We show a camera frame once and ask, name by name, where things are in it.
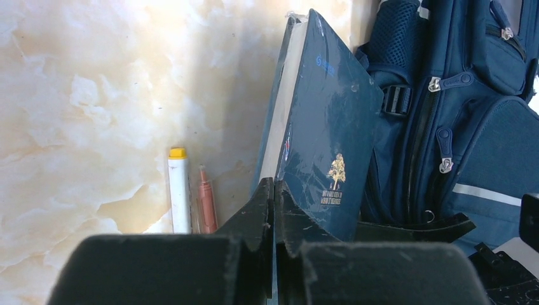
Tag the white yellow marker pen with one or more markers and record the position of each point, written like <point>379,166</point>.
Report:
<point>179,190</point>

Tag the dark blue notebook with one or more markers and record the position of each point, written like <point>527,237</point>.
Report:
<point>319,130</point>

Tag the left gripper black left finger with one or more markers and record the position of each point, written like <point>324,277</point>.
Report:
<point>230,266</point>

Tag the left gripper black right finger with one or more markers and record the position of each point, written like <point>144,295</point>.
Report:
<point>312,267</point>

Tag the navy blue backpack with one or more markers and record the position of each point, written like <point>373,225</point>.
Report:
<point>457,134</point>

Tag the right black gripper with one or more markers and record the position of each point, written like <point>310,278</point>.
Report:
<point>509,273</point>

